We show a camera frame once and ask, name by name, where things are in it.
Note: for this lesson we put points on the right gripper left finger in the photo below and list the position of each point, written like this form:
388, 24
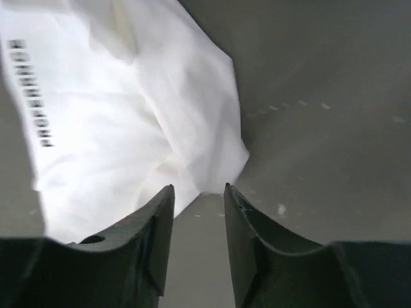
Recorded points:
124, 265

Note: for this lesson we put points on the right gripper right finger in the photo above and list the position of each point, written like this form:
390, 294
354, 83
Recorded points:
271, 266

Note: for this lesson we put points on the white underwear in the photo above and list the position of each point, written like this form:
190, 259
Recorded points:
118, 99

